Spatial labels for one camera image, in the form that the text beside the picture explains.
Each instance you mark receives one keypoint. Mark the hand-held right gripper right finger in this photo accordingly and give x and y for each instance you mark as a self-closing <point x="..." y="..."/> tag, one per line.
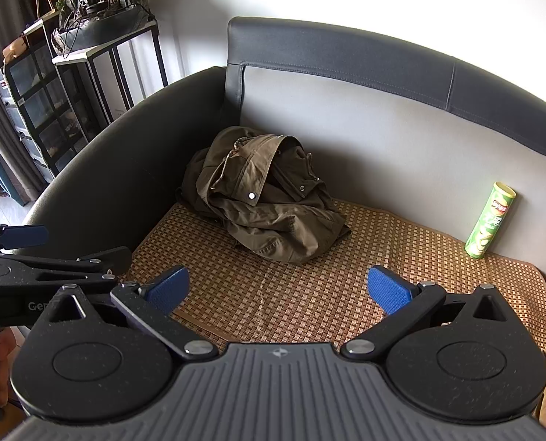
<point x="390" y="291"/>

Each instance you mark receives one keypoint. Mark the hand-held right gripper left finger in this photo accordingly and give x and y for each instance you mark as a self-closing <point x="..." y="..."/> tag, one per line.
<point x="169" y="285"/>

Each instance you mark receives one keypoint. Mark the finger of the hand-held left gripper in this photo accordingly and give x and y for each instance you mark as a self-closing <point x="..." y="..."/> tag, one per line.
<point x="107" y="259"/>
<point x="24" y="236"/>

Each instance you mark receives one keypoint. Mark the olive green jacket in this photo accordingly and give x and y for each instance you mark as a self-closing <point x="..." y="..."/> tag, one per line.
<point x="263" y="220"/>

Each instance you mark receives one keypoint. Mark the woven rattan mat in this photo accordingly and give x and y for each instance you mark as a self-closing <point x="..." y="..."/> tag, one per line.
<point x="300" y="285"/>

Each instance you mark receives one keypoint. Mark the dark grey sofa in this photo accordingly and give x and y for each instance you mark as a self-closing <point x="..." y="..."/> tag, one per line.
<point x="116" y="170"/>

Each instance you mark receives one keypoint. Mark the green chip can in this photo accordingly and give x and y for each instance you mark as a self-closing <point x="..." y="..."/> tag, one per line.
<point x="489" y="225"/>

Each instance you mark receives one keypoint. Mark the grey plastic drawer unit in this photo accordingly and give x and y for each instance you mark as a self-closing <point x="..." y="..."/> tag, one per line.
<point x="13" y="115"/>

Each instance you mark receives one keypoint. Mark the black framed storage cabinet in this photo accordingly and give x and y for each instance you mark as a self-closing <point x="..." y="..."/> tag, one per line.
<point x="47" y="101"/>

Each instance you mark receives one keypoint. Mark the black planter with plants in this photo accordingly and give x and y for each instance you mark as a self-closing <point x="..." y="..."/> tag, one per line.
<point x="98" y="32"/>

